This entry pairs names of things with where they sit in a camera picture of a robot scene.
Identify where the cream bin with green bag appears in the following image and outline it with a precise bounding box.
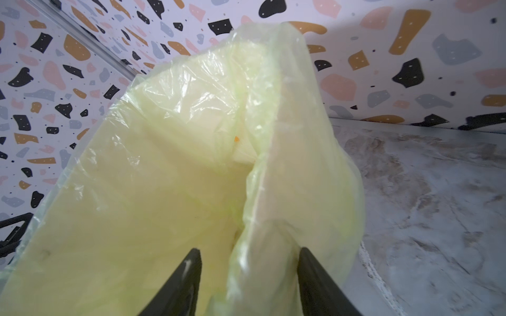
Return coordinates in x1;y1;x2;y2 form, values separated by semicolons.
1;23;365;315

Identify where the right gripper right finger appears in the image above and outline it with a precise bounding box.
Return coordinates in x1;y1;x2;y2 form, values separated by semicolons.
297;247;362;316

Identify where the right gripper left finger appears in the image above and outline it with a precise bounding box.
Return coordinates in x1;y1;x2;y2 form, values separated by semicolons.
138;248;202;316

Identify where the left aluminium corner post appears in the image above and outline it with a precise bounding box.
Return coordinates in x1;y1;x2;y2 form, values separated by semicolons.
27;0;136;80

